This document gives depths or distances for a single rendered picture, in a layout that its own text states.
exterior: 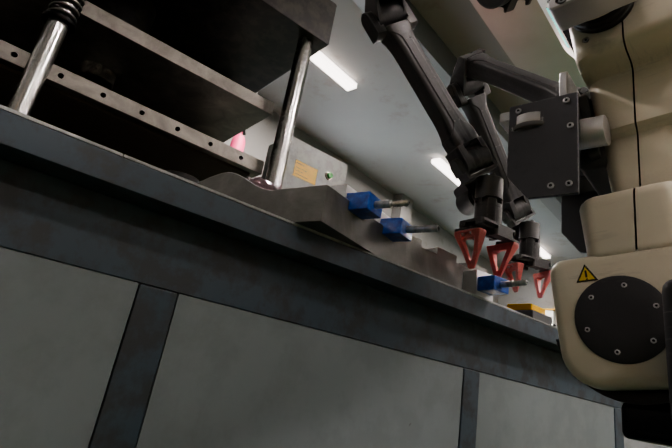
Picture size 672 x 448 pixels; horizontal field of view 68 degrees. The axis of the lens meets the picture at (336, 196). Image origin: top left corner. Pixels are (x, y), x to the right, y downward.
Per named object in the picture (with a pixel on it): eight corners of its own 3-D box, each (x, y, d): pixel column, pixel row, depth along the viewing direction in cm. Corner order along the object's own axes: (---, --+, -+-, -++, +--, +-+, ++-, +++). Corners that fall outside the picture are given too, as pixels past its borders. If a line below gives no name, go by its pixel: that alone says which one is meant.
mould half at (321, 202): (403, 273, 88) (410, 214, 92) (320, 220, 68) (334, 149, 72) (207, 269, 115) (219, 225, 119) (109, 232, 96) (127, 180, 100)
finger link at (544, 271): (516, 295, 139) (517, 263, 142) (538, 301, 140) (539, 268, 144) (533, 292, 133) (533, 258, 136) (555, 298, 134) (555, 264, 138)
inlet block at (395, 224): (442, 249, 80) (445, 218, 82) (430, 239, 77) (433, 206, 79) (372, 250, 88) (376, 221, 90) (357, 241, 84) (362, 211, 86)
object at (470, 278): (535, 300, 90) (536, 271, 92) (517, 293, 88) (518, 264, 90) (478, 303, 101) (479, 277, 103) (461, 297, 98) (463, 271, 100)
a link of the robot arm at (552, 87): (445, 51, 134) (473, 40, 138) (445, 97, 142) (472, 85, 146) (592, 108, 102) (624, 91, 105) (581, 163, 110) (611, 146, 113)
